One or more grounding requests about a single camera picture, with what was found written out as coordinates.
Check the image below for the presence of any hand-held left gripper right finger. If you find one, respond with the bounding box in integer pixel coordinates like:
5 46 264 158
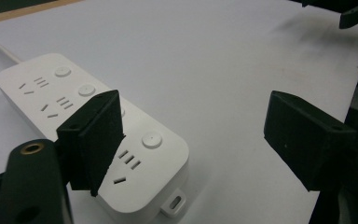
263 90 358 192

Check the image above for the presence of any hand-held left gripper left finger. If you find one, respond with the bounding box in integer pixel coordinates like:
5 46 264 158
55 89 126 198

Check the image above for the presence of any white power strip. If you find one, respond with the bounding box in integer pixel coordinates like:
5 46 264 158
0 52 190 224

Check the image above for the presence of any white power cable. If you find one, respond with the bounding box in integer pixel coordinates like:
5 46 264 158
0 34 22 65

